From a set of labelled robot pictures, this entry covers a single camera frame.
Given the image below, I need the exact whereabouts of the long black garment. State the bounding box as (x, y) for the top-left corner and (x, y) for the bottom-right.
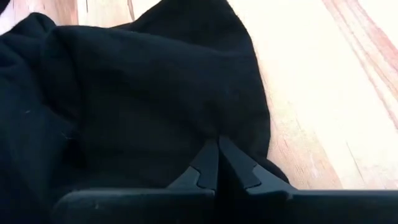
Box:
(0, 0), (290, 224)

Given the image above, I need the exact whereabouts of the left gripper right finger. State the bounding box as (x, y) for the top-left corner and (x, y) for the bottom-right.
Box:
(217, 136), (398, 224)

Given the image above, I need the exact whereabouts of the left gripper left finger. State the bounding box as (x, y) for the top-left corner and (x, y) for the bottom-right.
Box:
(51, 139), (220, 224)

